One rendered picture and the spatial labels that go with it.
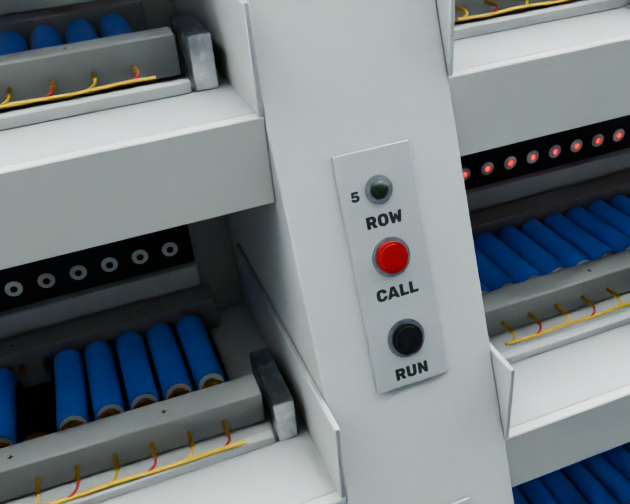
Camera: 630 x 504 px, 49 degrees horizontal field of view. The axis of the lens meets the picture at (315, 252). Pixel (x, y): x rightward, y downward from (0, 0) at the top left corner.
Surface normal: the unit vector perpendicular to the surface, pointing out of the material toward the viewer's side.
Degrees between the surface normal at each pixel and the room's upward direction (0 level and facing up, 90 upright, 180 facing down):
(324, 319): 90
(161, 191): 111
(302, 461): 21
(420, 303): 90
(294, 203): 90
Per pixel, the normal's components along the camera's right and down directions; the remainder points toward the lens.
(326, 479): -0.08, -0.84
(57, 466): 0.33, 0.48
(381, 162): 0.29, 0.15
